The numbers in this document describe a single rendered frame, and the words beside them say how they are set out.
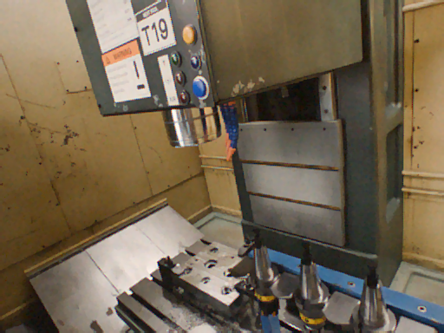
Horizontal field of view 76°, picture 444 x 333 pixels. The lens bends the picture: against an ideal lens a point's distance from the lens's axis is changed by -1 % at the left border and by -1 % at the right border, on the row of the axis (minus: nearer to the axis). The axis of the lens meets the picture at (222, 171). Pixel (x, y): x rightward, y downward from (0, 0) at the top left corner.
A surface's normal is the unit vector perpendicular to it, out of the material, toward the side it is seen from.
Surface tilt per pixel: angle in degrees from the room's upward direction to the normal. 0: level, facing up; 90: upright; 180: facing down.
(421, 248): 90
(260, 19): 90
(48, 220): 90
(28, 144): 90
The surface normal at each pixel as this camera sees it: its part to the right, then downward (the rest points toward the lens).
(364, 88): -0.68, 0.35
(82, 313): 0.12, -0.81
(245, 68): 0.72, 0.09
